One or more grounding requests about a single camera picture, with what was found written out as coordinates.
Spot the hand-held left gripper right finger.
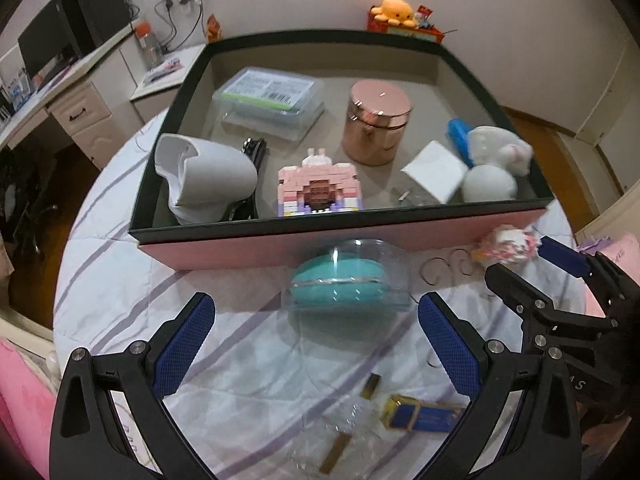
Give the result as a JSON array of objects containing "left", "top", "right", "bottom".
[{"left": 417, "top": 291, "right": 583, "bottom": 480}]

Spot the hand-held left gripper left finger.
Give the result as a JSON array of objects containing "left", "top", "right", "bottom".
[{"left": 49, "top": 291, "right": 217, "bottom": 480}]

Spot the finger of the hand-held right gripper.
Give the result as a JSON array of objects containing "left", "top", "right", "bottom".
[
  {"left": 538, "top": 236, "right": 640, "bottom": 319},
  {"left": 484, "top": 261, "right": 617, "bottom": 347}
]

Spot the pink flower hair tie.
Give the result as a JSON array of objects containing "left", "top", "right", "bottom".
[{"left": 472, "top": 226, "right": 541, "bottom": 266}]

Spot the dark green pink storage box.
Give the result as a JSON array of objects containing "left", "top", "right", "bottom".
[{"left": 127, "top": 29, "right": 556, "bottom": 272}]

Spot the teal round case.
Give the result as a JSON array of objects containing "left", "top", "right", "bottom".
[{"left": 290, "top": 239, "right": 412, "bottom": 313}]

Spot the white charger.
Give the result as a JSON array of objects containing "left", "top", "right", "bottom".
[{"left": 400, "top": 140, "right": 468, "bottom": 205}]

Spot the pink building block model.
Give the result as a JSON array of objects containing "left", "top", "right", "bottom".
[{"left": 276, "top": 147, "right": 362, "bottom": 218}]

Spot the rose gold jar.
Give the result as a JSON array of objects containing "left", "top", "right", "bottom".
[{"left": 341, "top": 80, "right": 416, "bottom": 167}]

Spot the pink flowered quilt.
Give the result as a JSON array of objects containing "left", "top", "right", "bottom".
[{"left": 575, "top": 235, "right": 640, "bottom": 321}]

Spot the blue and gold box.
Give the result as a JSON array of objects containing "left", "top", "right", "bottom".
[{"left": 381, "top": 394, "right": 466, "bottom": 433}]

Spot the thin metal hoop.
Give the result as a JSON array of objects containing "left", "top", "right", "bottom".
[{"left": 421, "top": 257, "right": 448, "bottom": 286}]

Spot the white round ball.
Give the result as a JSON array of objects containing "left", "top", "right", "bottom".
[{"left": 460, "top": 165, "right": 518, "bottom": 204}]

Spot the white plush rabbit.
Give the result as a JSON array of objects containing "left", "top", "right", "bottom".
[{"left": 467, "top": 126, "right": 533, "bottom": 177}]

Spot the clear plastic packet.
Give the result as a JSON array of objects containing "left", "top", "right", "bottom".
[{"left": 292, "top": 372, "right": 381, "bottom": 463}]

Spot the blue plastic object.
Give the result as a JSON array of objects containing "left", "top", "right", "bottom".
[{"left": 446, "top": 118, "right": 478, "bottom": 168}]

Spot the white door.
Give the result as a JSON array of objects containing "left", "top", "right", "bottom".
[{"left": 575, "top": 35, "right": 640, "bottom": 147}]

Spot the white plastic holder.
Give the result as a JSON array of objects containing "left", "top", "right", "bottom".
[{"left": 154, "top": 132, "right": 258, "bottom": 226}]

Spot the pink blanket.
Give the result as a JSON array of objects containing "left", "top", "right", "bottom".
[{"left": 0, "top": 340, "right": 56, "bottom": 480}]

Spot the black clip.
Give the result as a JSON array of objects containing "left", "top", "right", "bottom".
[{"left": 227, "top": 137, "right": 267, "bottom": 221}]

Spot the black office chair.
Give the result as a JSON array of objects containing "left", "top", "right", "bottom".
[{"left": 0, "top": 150, "right": 66, "bottom": 256}]

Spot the white desk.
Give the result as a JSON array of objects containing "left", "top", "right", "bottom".
[{"left": 0, "top": 20, "right": 146, "bottom": 171}]

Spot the low white cabinet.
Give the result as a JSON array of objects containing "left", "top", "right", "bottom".
[{"left": 131, "top": 42, "right": 208, "bottom": 126}]

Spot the clear case with green label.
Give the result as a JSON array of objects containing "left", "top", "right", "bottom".
[{"left": 211, "top": 67, "right": 325, "bottom": 143}]

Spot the red toy box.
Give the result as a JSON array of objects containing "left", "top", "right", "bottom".
[{"left": 366, "top": 7, "right": 447, "bottom": 45}]

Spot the white printed packet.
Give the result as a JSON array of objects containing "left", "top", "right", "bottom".
[{"left": 142, "top": 57, "right": 183, "bottom": 83}]

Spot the orange octopus plush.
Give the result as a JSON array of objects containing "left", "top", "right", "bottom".
[{"left": 370, "top": 0, "right": 418, "bottom": 28}]

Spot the orange cap water bottle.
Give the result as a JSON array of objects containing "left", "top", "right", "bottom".
[{"left": 134, "top": 20, "right": 163, "bottom": 68}]

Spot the black monitor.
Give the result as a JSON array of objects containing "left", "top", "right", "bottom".
[{"left": 17, "top": 0, "right": 83, "bottom": 83}]

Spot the black computer tower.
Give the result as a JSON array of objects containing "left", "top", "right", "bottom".
[{"left": 60, "top": 0, "right": 132, "bottom": 51}]

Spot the cream bed frame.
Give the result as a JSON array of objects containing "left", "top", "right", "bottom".
[{"left": 0, "top": 305, "right": 56, "bottom": 376}]

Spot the black power cable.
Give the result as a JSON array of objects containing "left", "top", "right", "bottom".
[{"left": 155, "top": 0, "right": 206, "bottom": 52}]

